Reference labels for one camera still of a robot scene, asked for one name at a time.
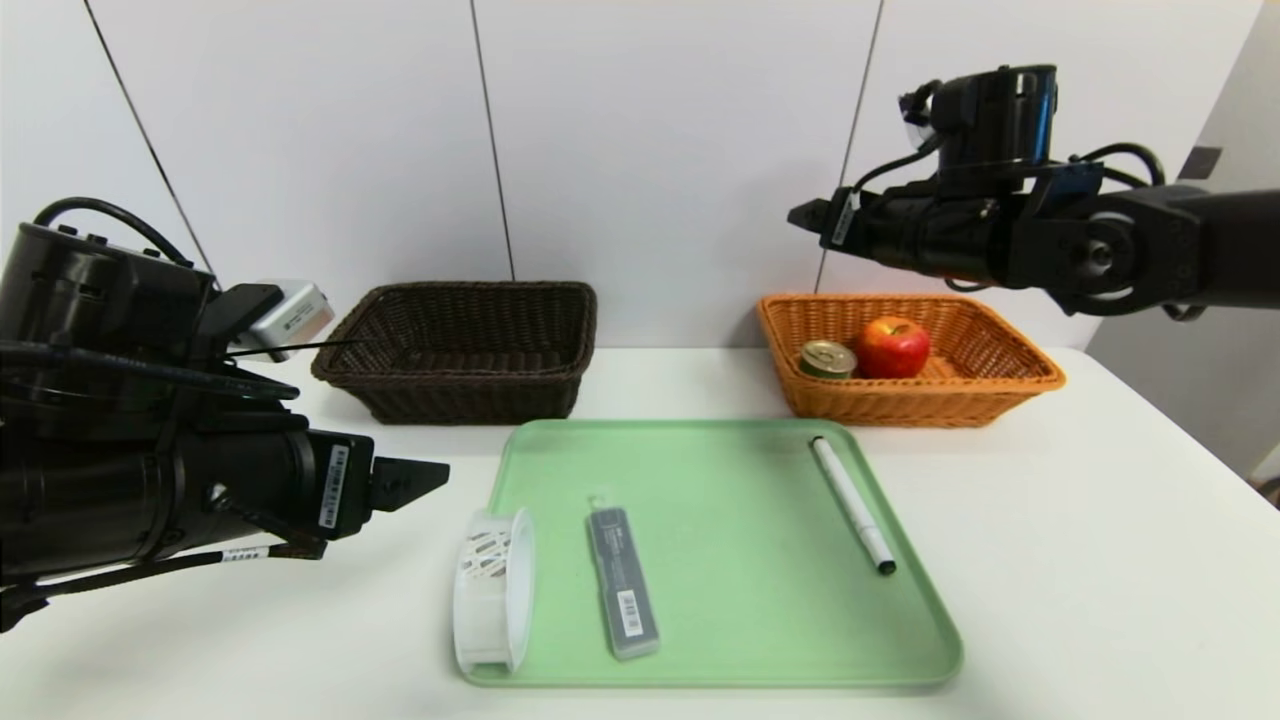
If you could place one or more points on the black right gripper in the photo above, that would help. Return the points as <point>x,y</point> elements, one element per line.
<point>839,220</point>

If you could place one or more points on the white marker pen black cap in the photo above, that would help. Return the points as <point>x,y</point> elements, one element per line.
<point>850,500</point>

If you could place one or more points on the clear grey pencil lead case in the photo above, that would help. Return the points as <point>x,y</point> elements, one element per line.
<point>622,580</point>

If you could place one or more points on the dark wall plate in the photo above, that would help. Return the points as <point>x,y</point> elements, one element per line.
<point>1200,162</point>

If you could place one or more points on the light green plastic tray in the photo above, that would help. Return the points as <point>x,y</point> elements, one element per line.
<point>740,540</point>

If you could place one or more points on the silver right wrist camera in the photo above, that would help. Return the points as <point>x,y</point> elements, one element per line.
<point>922,110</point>

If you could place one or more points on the red yellow apple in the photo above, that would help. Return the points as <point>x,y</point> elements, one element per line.
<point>892,348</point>

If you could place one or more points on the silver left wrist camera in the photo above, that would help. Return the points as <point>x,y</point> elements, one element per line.
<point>295,315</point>

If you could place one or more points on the tin can gold lid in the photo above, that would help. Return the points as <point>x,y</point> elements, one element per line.
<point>826,360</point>

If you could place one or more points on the dark brown wicker basket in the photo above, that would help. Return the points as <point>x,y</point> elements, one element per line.
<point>460,395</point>

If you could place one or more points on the clear tape roll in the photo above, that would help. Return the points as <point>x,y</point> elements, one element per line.
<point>490,600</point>

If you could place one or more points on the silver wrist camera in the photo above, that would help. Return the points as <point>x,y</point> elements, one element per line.
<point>922,110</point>
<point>295,315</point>

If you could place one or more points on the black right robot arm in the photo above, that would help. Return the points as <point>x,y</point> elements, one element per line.
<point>1120,245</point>

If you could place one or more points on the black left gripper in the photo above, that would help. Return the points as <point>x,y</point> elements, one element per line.
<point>343,487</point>

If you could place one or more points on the orange wicker basket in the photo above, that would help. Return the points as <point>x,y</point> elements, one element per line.
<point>950,400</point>

